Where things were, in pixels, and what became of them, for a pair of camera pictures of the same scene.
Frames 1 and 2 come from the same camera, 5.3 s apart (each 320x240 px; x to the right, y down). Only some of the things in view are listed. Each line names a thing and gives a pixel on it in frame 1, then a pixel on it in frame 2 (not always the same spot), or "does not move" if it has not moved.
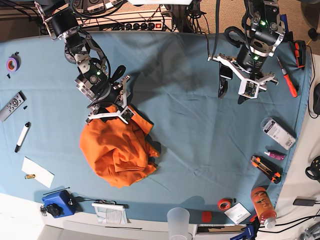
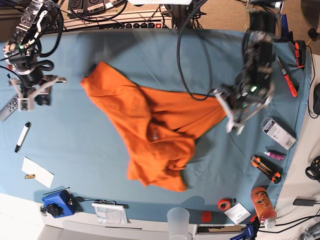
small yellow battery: x=30 y=176 does not move
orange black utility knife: x=274 y=173 does not move
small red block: x=206 y=217 does not move
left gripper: x=112 y=102 to x=35 y=86
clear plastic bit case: x=278 y=132 does not move
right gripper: x=248 y=65 to x=243 y=97
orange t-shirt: x=120 y=153 to x=162 y=127
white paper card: x=41 y=174 does not move
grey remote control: x=12 y=106 does not move
